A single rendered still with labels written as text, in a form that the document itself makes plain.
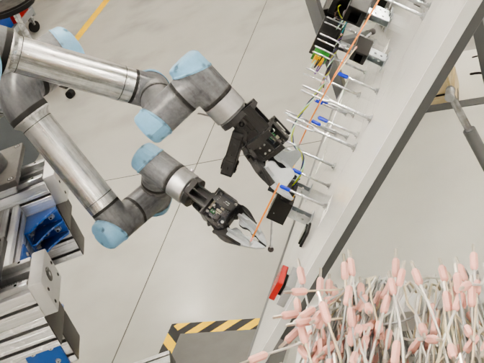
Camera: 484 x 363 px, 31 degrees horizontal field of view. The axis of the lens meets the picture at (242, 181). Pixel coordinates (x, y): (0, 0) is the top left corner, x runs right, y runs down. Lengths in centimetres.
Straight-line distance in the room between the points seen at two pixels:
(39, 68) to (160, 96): 25
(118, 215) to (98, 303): 189
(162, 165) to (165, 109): 25
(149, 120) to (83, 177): 30
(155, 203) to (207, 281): 165
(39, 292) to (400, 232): 88
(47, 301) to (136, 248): 210
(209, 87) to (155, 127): 13
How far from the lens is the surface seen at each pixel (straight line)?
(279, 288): 163
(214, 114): 175
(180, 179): 194
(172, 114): 175
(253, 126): 177
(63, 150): 199
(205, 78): 174
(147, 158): 198
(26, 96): 199
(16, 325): 205
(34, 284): 198
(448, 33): 125
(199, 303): 357
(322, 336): 89
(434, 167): 240
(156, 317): 361
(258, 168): 177
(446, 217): 220
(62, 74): 182
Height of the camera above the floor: 210
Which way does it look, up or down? 30 degrees down
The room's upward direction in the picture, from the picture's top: 22 degrees counter-clockwise
